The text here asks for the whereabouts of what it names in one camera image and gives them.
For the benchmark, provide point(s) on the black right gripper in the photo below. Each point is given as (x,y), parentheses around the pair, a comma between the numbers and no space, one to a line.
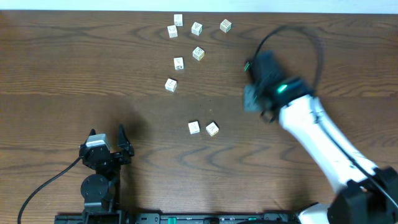
(254,84)

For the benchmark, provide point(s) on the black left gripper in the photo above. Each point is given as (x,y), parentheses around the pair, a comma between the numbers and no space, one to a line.
(112,156)

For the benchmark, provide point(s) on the wooden block yellow side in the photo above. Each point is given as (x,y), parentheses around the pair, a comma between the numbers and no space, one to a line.
(198,53)

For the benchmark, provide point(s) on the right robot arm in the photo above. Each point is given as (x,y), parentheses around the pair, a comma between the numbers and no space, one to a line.
(364,192)

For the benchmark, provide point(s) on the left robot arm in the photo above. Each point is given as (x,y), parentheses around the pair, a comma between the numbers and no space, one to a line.
(101,189)

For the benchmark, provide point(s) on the wooden block green side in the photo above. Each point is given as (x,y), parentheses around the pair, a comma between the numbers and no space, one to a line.
(197,28)

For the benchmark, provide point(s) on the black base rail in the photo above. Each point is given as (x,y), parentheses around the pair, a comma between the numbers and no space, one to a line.
(156,218)

